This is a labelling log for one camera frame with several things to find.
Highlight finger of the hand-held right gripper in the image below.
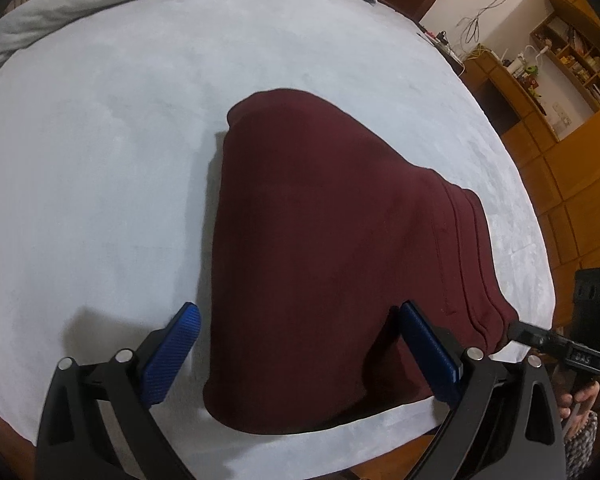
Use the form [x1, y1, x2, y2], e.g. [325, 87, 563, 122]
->
[507, 320, 577, 362]

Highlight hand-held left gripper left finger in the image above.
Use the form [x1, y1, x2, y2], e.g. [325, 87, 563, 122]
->
[36, 301, 202, 480]

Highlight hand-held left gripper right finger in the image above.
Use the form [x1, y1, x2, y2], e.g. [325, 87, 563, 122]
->
[397, 301, 567, 480]

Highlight maroon pants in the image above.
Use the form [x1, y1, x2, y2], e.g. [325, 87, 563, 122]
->
[202, 89, 521, 435]

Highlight person's right forearm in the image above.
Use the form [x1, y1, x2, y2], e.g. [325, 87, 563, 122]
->
[562, 410, 600, 480]

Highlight person's right hand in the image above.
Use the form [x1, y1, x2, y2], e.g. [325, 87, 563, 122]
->
[557, 381, 600, 435]

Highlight wooden desk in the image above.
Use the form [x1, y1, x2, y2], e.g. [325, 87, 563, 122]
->
[461, 0, 600, 322]

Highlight wooden bed frame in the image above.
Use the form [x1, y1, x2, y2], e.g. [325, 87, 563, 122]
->
[337, 432, 438, 480]

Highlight wooden wall shelf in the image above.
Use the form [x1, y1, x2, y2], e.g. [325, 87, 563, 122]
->
[505, 15, 600, 106]

